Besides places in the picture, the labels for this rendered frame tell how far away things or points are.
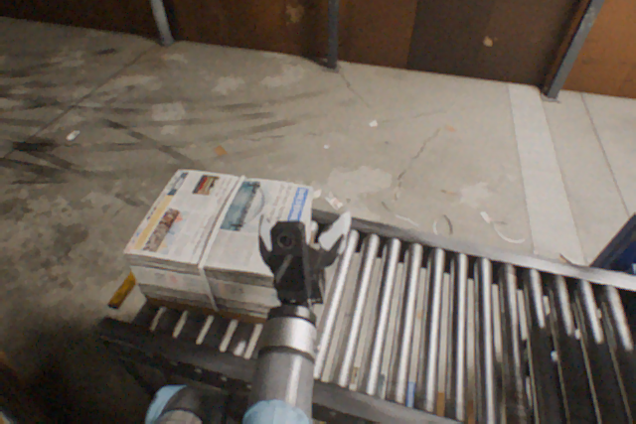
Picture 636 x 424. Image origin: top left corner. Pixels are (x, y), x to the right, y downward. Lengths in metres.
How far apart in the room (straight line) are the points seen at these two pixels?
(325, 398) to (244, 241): 0.39
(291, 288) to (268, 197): 0.46
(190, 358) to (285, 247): 0.57
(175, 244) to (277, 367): 0.49
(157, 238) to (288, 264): 0.47
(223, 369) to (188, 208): 0.39
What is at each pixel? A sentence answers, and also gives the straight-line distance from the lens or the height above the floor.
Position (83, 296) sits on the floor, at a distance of 2.30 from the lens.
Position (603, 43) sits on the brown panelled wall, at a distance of 3.89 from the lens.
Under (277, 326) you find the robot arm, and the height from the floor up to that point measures 1.25.
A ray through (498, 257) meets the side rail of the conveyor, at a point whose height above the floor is 0.80.
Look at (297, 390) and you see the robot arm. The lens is 0.50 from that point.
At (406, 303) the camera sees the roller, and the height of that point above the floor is 0.80.
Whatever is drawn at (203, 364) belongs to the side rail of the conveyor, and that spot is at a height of 0.80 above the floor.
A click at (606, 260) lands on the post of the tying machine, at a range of 1.59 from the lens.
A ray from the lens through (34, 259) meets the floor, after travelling 2.59.
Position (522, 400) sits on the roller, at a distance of 1.07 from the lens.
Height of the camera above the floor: 1.73
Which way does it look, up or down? 44 degrees down
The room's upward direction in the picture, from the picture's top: straight up
